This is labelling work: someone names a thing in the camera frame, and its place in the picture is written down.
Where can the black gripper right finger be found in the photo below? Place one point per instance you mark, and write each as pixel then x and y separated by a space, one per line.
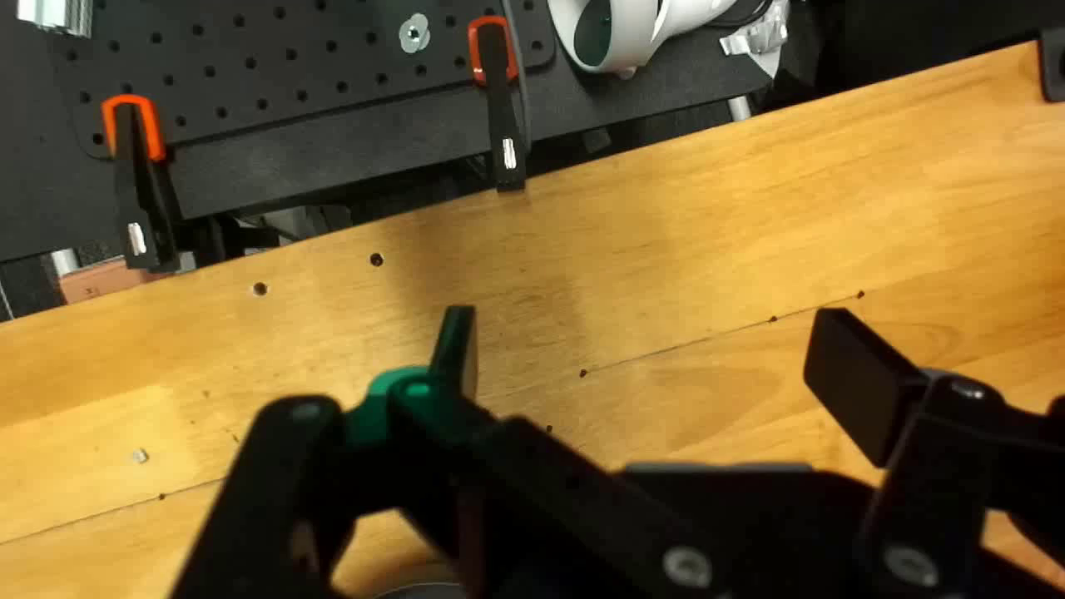
pixel 942 466

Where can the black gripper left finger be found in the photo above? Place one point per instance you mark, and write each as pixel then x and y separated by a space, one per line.
pixel 466 478

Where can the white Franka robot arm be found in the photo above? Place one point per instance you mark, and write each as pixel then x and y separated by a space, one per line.
pixel 669 20

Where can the small metal screw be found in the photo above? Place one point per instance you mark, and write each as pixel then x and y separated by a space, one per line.
pixel 140 452

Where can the silver metal washer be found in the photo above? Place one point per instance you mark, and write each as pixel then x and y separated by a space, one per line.
pixel 415 33

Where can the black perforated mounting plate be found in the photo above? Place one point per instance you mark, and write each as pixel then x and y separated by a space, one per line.
pixel 279 69

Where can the crumpled white paper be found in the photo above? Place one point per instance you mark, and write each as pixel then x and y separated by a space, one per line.
pixel 760 33

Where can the silver aluminium profile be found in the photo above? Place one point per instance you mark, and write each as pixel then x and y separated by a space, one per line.
pixel 54 12

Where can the black corner bracket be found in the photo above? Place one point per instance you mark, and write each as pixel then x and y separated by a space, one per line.
pixel 1052 69

